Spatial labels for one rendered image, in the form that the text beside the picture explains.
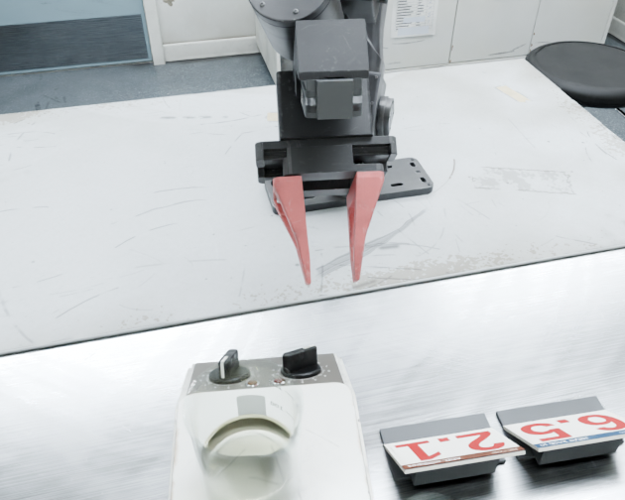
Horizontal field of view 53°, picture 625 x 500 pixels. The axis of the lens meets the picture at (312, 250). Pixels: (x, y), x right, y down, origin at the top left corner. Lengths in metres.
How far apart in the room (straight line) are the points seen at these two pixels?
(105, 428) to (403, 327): 0.28
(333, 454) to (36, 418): 0.27
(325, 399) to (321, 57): 0.22
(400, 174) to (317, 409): 0.42
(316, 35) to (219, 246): 0.35
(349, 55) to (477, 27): 2.75
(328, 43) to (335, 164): 0.09
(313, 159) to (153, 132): 0.50
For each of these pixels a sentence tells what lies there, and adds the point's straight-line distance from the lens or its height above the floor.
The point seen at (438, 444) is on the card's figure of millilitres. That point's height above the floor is 0.92.
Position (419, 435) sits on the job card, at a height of 0.90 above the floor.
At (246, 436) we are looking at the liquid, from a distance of 0.39.
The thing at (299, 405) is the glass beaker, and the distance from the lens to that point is 0.34.
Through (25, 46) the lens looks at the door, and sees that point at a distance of 3.43.
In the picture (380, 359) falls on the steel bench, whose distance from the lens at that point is 0.58.
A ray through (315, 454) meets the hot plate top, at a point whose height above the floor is 0.99.
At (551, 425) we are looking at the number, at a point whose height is 0.91.
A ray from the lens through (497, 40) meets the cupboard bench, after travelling 3.21.
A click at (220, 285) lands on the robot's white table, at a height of 0.90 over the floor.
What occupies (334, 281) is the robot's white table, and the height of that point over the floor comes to 0.90.
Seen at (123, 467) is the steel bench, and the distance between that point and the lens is 0.53.
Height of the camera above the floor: 1.34
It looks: 40 degrees down
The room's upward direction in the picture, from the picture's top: straight up
